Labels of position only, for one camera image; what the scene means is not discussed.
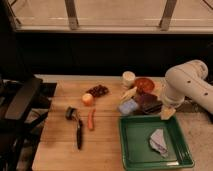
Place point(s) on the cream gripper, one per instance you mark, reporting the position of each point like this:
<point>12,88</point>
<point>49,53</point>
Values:
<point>167,112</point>

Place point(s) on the grey towel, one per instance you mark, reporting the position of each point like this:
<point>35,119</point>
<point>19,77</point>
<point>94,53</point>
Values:
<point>157,142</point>

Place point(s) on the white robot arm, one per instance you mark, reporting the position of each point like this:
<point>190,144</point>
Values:
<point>186,80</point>

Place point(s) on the red bowl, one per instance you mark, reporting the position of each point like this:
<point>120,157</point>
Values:
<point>144,85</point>

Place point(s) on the green plastic tray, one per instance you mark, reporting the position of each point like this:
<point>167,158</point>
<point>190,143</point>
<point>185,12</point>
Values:
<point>138,155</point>

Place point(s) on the yellow banana toy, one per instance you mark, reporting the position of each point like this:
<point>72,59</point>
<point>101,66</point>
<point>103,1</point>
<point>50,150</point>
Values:
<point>129,94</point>

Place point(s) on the white cup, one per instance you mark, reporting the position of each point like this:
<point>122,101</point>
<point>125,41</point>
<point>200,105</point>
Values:
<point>128,79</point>

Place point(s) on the dark red grapes toy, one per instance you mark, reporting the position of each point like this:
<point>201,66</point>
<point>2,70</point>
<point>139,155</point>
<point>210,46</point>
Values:
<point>98,91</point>

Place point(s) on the orange carrot toy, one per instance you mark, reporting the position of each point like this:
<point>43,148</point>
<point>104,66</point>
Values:
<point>90,120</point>

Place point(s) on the orange round fruit toy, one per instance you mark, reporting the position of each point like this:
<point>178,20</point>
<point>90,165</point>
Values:
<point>88,99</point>

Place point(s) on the black chair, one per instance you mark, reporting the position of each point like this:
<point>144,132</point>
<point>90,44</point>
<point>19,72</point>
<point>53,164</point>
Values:
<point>27,109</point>

